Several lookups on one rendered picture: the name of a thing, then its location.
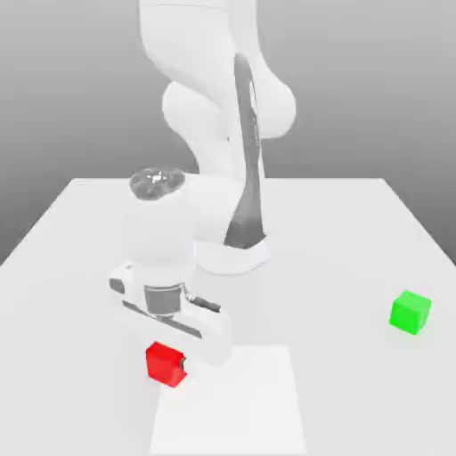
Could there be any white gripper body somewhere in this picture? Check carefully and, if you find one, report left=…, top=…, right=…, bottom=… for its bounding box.
left=119, top=297, right=234, bottom=368

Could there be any small green cube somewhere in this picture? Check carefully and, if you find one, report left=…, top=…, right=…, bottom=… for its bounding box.
left=388, top=289, right=433, bottom=337

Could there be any small red cube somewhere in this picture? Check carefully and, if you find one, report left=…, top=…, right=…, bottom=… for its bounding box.
left=144, top=340, right=190, bottom=389

